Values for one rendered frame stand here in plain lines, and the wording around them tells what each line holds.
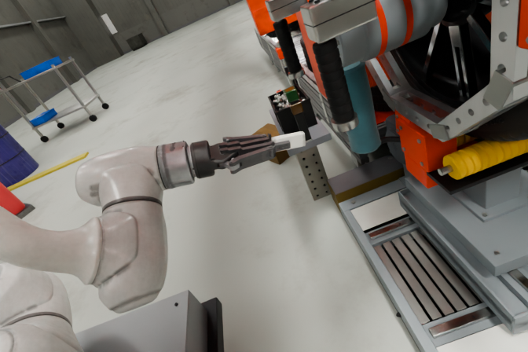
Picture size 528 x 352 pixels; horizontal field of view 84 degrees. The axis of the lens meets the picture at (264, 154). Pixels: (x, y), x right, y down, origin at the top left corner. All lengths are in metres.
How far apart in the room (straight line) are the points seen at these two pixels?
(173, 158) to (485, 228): 0.85
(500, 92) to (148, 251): 0.58
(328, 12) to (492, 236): 0.77
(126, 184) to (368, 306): 0.87
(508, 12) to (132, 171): 0.60
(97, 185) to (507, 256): 0.95
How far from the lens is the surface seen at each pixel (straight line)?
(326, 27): 0.44
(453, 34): 0.78
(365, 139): 0.87
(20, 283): 0.84
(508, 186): 1.06
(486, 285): 1.00
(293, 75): 0.81
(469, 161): 0.76
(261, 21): 2.96
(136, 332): 0.91
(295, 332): 1.17
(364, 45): 0.62
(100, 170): 0.60
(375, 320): 1.13
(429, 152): 0.80
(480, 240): 1.01
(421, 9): 0.65
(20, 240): 0.52
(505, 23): 0.51
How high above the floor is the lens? 1.01
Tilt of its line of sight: 30 degrees down
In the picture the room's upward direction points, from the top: 25 degrees counter-clockwise
